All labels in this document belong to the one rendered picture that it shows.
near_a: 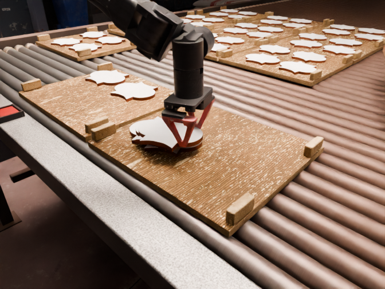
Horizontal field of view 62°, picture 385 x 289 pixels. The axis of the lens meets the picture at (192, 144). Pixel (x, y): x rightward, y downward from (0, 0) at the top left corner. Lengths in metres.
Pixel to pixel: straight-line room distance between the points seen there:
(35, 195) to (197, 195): 1.77
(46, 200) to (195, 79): 1.72
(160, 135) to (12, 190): 1.79
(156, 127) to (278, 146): 0.28
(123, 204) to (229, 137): 0.30
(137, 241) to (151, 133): 0.25
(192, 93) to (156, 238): 0.27
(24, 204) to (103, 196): 1.61
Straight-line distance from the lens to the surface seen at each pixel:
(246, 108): 0.97
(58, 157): 0.78
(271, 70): 1.25
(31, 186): 2.36
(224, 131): 0.78
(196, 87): 0.61
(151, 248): 0.53
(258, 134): 0.78
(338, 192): 0.68
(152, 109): 0.90
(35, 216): 2.11
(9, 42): 1.86
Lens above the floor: 1.31
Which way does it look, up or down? 31 degrees down
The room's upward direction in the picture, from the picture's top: straight up
